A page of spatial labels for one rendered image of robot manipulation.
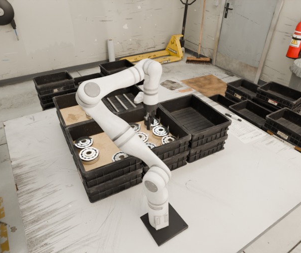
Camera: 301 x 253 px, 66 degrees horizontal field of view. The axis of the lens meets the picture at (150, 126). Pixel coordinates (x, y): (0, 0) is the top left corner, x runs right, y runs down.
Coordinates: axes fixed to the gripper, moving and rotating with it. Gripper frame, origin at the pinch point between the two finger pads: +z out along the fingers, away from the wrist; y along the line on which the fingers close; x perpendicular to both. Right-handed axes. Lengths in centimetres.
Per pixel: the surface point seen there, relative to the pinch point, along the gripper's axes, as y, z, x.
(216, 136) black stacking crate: 21.9, 16.2, -35.5
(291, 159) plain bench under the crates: 32, 30, -83
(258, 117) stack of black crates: 131, 63, -78
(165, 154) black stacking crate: -4.0, 15.2, -10.1
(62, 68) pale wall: 240, 90, 237
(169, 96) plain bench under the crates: 88, 30, 9
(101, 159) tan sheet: -16.4, 17.0, 22.3
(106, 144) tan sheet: -3.8, 17.0, 25.4
